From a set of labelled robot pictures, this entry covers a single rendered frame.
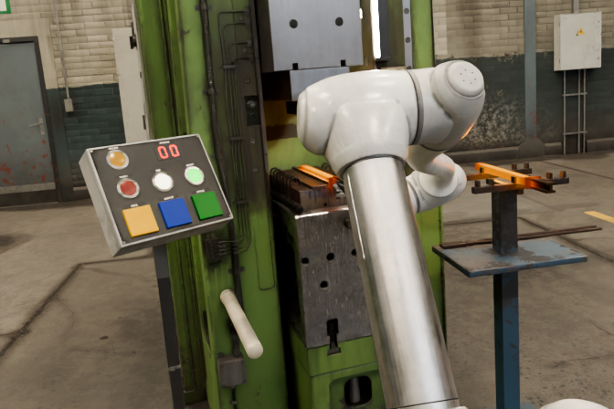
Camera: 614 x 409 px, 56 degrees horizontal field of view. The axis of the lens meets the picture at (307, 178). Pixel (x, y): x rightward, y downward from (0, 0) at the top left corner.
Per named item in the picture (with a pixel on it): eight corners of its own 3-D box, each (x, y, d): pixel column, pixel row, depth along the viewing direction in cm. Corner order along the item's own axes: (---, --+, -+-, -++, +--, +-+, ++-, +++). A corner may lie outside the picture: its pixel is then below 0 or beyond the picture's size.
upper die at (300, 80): (351, 96, 186) (349, 66, 184) (291, 101, 180) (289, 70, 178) (312, 96, 225) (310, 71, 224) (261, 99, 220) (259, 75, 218)
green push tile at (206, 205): (223, 213, 162) (213, 190, 163) (200, 219, 157) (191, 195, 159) (220, 216, 163) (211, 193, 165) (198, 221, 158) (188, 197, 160)
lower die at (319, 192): (357, 203, 192) (356, 178, 190) (301, 211, 186) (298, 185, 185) (318, 184, 231) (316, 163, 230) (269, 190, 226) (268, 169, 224)
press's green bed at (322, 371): (416, 449, 206) (409, 326, 198) (317, 477, 195) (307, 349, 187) (357, 377, 258) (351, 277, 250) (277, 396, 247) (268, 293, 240)
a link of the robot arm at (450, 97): (455, 93, 112) (387, 99, 110) (491, 38, 95) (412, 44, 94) (471, 154, 107) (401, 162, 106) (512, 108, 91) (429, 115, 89)
